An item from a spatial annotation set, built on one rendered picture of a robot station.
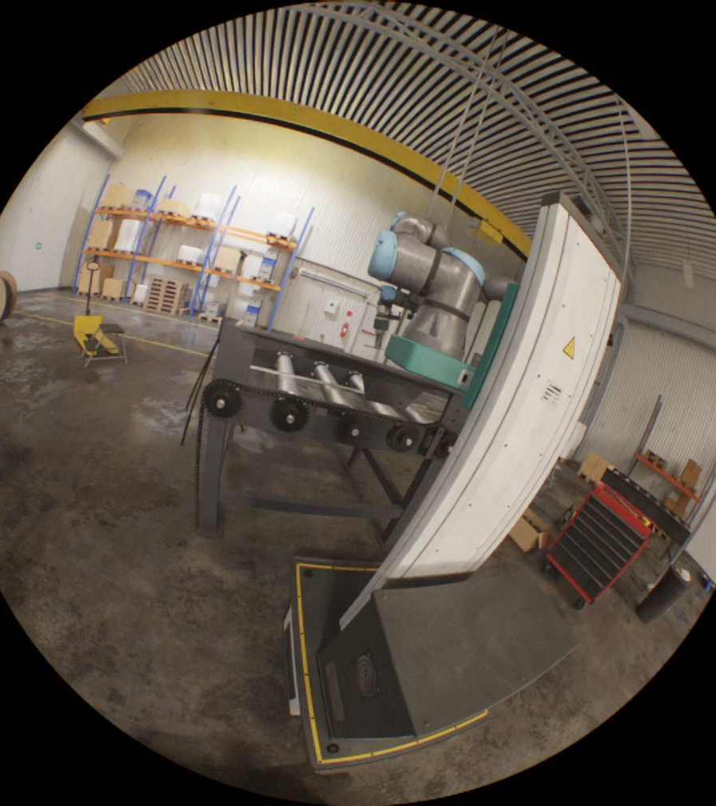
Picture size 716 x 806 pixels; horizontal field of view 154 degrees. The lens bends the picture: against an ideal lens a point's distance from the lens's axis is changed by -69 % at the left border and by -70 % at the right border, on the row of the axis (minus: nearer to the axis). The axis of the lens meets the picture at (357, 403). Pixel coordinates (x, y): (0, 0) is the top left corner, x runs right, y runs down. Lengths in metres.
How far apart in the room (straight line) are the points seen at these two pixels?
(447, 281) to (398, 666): 0.75
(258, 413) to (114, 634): 1.25
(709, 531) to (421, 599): 4.29
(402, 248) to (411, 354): 0.22
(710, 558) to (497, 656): 4.09
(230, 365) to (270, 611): 1.16
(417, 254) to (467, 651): 0.83
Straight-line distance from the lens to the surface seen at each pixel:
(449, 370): 0.56
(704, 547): 4.61
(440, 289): 0.58
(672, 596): 3.79
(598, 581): 2.66
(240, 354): 1.11
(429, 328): 0.57
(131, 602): 1.48
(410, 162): 8.23
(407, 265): 0.57
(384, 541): 1.97
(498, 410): 0.54
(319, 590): 1.19
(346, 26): 8.52
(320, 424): 1.22
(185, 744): 1.34
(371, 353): 10.94
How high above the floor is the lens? 1.32
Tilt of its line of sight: 17 degrees down
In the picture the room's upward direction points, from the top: 21 degrees clockwise
